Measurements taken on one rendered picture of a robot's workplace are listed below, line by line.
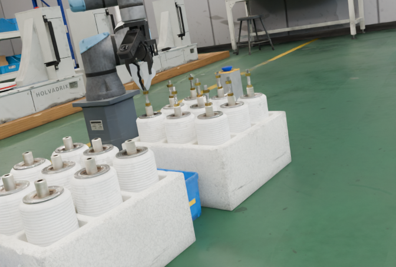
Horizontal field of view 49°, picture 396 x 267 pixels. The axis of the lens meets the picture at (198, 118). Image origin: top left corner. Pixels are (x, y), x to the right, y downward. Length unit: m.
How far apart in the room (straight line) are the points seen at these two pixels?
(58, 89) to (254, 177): 2.31
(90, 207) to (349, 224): 0.59
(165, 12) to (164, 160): 3.74
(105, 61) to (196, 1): 5.42
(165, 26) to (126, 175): 3.97
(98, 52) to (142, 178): 0.73
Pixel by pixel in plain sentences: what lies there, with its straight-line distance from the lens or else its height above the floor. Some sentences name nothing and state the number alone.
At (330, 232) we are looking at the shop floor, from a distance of 1.07.
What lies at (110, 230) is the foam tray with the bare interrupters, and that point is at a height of 0.15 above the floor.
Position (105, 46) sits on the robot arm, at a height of 0.48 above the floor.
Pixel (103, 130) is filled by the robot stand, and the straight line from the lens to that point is 1.62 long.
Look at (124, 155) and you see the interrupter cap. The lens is 1.00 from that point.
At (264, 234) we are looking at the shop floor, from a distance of 1.08.
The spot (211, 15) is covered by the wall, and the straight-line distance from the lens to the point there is 6.86.
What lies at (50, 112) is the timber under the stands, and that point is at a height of 0.06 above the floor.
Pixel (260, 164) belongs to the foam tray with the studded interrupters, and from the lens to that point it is 1.33.
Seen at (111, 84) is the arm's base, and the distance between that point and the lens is 1.61.
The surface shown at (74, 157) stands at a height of 0.24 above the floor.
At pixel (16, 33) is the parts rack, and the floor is 0.75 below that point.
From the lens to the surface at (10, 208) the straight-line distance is 0.94.
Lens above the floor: 0.52
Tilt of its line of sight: 13 degrees down
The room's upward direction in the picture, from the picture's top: 10 degrees counter-clockwise
